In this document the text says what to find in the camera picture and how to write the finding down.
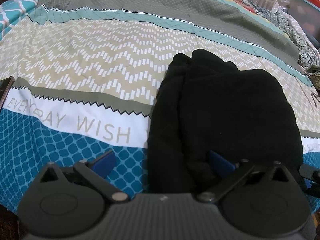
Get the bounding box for teal rimmed storage bin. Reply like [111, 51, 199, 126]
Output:
[288, 0, 320, 49]

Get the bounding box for black white patterned cloth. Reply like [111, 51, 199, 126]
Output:
[243, 0, 319, 70]

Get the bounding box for patterned teal grey bedsheet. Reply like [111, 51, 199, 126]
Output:
[1, 0, 319, 212]

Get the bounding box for teal zigzag pillow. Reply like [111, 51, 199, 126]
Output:
[0, 0, 39, 40]

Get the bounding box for black pants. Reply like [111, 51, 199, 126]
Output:
[147, 49, 305, 194]

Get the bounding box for olive crumpled garment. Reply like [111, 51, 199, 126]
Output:
[307, 65, 320, 91]

